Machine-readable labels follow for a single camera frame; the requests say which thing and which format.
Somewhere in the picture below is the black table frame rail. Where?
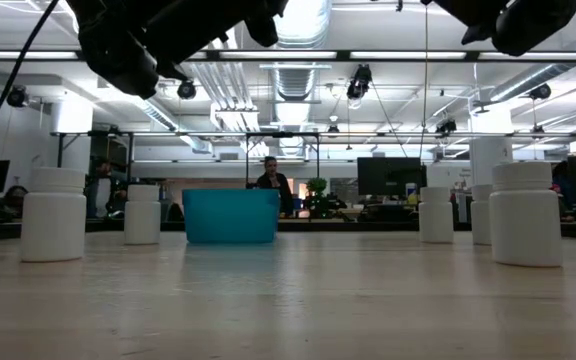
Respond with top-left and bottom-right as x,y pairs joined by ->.
0,218 -> 576,241

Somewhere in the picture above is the thin hanging cable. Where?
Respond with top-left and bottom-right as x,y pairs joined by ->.
419,0 -> 430,160

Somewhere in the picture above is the person seated behind monitor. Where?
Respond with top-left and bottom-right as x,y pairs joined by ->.
0,184 -> 30,220

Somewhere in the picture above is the person seated by plant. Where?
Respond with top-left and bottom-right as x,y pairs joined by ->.
256,155 -> 295,219

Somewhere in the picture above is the white round column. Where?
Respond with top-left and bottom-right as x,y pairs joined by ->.
469,107 -> 514,187
50,99 -> 94,171

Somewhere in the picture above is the blue plastic basket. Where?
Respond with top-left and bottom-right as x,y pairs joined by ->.
182,188 -> 282,245

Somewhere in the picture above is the person with cap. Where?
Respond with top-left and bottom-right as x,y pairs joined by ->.
85,157 -> 119,217

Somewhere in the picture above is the silver ventilation duct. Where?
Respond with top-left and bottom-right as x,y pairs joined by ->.
267,0 -> 334,156

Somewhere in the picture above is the green potted plant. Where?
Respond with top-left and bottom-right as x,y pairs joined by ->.
305,177 -> 330,220

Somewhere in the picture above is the white plastic pill bottle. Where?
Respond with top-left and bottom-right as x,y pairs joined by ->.
418,186 -> 455,245
123,183 -> 162,246
488,160 -> 564,268
20,166 -> 88,264
470,184 -> 494,246

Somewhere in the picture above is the black overhead frame beam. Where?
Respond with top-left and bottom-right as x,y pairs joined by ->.
0,48 -> 576,64

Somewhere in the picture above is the person seated at desk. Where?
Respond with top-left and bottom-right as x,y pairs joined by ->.
550,159 -> 576,222

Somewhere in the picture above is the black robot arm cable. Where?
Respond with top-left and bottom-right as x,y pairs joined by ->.
0,0 -> 62,155

